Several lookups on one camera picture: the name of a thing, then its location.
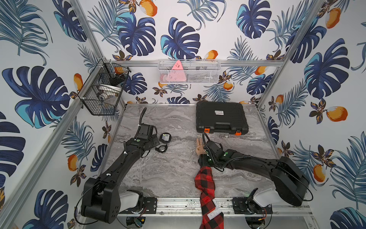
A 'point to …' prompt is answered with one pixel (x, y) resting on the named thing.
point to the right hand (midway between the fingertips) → (202, 160)
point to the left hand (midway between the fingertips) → (153, 139)
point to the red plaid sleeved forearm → (212, 217)
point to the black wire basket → (100, 94)
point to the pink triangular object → (177, 74)
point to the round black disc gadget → (165, 138)
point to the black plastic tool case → (221, 117)
